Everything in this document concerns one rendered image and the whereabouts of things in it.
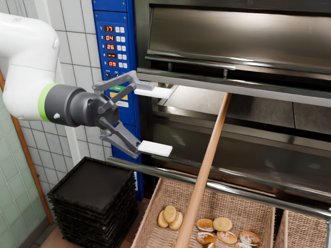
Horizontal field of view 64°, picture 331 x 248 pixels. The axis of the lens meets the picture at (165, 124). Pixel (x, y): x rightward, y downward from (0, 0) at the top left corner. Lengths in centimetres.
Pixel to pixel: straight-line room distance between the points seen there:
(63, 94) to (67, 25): 72
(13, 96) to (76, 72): 71
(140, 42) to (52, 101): 59
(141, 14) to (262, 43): 46
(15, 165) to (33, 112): 129
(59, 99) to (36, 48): 13
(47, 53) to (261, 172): 97
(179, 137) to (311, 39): 66
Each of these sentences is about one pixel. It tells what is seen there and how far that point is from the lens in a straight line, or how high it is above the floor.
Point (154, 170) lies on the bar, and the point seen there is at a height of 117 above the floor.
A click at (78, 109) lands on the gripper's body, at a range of 58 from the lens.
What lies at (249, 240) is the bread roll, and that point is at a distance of 141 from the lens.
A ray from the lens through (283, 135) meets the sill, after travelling 115.
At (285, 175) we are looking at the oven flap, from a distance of 126.
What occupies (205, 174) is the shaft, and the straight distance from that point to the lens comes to 84.
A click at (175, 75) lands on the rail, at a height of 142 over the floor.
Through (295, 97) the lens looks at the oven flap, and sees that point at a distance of 91.
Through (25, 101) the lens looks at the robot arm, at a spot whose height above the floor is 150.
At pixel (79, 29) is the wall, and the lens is 126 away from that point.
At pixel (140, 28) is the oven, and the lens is 110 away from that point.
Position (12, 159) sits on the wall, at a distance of 190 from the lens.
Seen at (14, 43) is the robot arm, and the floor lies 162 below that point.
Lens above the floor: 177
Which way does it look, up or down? 32 degrees down
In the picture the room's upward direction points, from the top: straight up
